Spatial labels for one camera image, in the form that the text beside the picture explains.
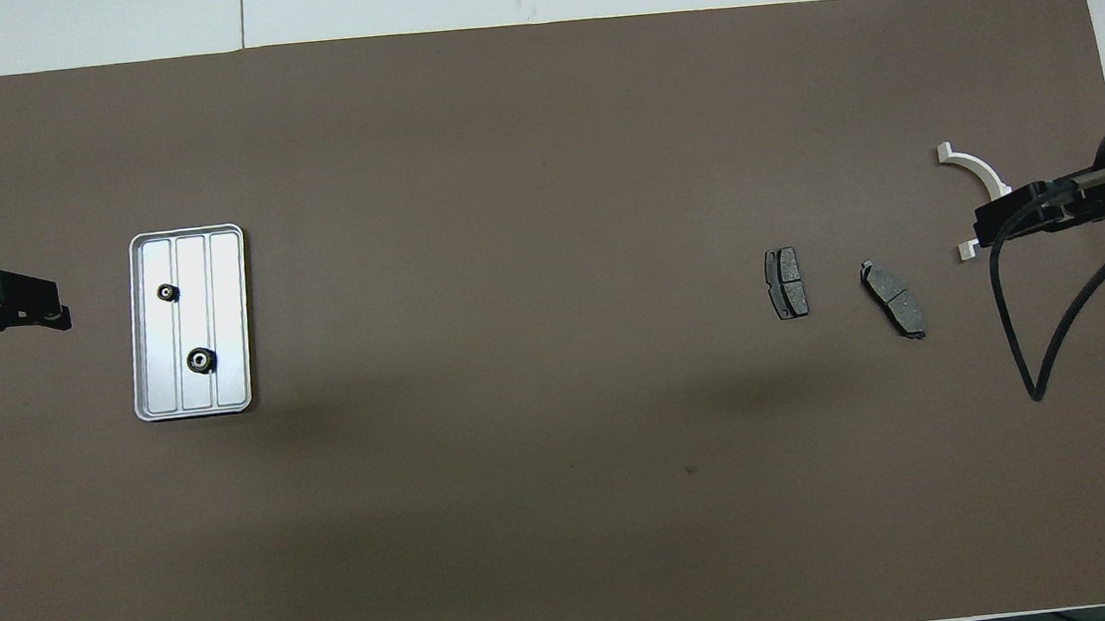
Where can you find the small black bearing gear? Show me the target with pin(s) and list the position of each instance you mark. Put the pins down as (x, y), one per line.
(168, 293)

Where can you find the large black bearing gear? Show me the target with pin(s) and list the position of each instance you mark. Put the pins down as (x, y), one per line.
(202, 360)

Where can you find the silver metal tray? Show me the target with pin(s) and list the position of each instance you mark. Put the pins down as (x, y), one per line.
(223, 319)

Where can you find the curved dark brake pad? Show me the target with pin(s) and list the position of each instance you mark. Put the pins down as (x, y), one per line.
(894, 299)

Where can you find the rectangular dark brake pad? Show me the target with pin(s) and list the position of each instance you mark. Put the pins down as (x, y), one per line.
(787, 283)

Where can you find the brown table mat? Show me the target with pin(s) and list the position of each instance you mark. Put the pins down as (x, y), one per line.
(539, 152)

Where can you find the white semicircular plastic bracket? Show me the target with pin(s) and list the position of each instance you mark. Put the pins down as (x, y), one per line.
(945, 153)

